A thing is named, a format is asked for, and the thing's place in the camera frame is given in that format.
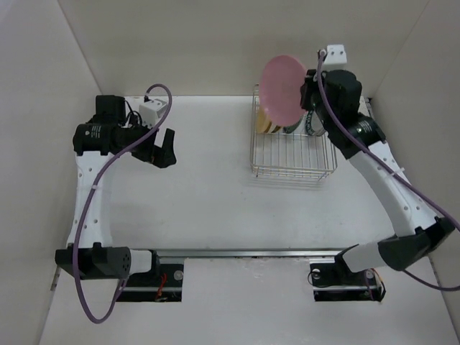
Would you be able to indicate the pink plastic plate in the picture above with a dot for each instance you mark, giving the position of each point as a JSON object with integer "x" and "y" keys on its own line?
{"x": 279, "y": 90}

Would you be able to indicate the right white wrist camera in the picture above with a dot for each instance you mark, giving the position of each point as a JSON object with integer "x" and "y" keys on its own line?
{"x": 335, "y": 58}

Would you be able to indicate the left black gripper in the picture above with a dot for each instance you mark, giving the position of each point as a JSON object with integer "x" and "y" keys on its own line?
{"x": 159, "y": 156}

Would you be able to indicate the white plate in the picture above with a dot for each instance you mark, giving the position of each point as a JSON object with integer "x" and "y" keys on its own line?
{"x": 276, "y": 127}

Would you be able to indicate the metal wire dish rack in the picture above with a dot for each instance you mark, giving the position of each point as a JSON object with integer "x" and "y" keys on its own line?
{"x": 292, "y": 156}

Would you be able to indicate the blue rimmed grey plate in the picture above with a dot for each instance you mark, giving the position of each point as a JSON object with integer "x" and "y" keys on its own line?
{"x": 313, "y": 125}

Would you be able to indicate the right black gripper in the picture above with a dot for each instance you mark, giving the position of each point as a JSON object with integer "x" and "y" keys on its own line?
{"x": 306, "y": 88}

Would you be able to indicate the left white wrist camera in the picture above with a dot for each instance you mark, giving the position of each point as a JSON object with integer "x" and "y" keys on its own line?
{"x": 151, "y": 111}

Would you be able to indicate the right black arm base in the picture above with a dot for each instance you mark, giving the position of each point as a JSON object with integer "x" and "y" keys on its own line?
{"x": 330, "y": 284}

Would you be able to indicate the front aluminium rail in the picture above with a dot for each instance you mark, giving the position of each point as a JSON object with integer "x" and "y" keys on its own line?
{"x": 246, "y": 253}

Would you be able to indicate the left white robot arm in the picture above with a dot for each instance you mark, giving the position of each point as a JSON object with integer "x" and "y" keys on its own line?
{"x": 113, "y": 131}

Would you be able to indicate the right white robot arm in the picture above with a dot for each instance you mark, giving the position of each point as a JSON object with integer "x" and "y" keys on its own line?
{"x": 419, "y": 225}

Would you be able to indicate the dark green plate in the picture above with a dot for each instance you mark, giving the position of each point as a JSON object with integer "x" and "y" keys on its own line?
{"x": 290, "y": 129}

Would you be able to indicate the tan yellow plate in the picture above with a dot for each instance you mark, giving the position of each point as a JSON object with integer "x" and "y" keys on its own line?
{"x": 263, "y": 124}

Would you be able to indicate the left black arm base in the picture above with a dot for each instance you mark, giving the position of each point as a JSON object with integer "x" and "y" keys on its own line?
{"x": 162, "y": 284}

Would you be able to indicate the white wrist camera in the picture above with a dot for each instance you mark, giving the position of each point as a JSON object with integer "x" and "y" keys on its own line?
{"x": 151, "y": 111}
{"x": 335, "y": 58}

